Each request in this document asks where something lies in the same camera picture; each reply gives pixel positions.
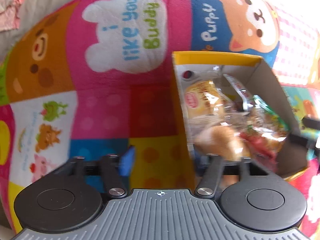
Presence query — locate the bread bun packet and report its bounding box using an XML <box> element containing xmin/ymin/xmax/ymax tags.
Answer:
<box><xmin>181</xmin><ymin>66</ymin><xmax>225</xmax><ymax>119</ymax></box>
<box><xmin>194</xmin><ymin>125</ymin><xmax>251</xmax><ymax>161</ymax></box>

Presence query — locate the round red-lid jelly cup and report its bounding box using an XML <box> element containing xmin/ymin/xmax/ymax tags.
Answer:
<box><xmin>223</xmin><ymin>74</ymin><xmax>255</xmax><ymax>112</ymax></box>

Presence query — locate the lower bread bun packet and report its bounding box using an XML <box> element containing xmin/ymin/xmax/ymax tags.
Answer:
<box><xmin>194</xmin><ymin>125</ymin><xmax>251</xmax><ymax>161</ymax></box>

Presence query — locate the upper bread bun packet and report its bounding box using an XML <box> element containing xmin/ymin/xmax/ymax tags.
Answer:
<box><xmin>181</xmin><ymin>66</ymin><xmax>225</xmax><ymax>119</ymax></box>

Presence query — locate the colourful cartoon play mat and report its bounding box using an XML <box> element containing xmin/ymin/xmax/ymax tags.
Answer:
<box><xmin>1</xmin><ymin>0</ymin><xmax>319</xmax><ymax>232</ymax></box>

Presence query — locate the yellow cardboard box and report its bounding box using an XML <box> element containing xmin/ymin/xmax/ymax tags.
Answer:
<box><xmin>172</xmin><ymin>51</ymin><xmax>308</xmax><ymax>181</ymax></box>

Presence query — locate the clear green-edged snack bag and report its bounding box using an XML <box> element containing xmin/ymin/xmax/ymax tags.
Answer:
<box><xmin>240</xmin><ymin>95</ymin><xmax>289</xmax><ymax>164</ymax></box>

